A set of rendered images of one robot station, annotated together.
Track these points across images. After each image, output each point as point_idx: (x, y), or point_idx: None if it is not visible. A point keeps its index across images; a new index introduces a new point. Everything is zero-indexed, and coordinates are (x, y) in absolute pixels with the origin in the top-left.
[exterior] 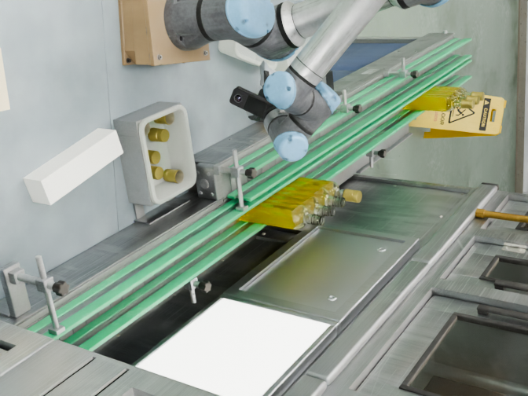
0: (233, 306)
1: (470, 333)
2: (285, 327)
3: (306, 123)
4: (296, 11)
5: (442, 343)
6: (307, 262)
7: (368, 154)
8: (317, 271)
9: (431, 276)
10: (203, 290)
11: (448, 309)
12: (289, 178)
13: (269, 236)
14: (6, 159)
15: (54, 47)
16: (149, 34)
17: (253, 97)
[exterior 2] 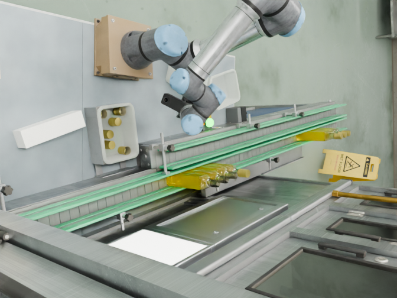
0: (148, 233)
1: (309, 259)
2: (176, 246)
3: (201, 109)
4: (202, 42)
5: (287, 264)
6: (208, 214)
7: (267, 160)
8: (212, 218)
9: (290, 225)
10: (127, 219)
11: (298, 245)
12: (204, 162)
13: (192, 202)
14: (1, 116)
15: (45, 54)
16: (108, 54)
17: (175, 99)
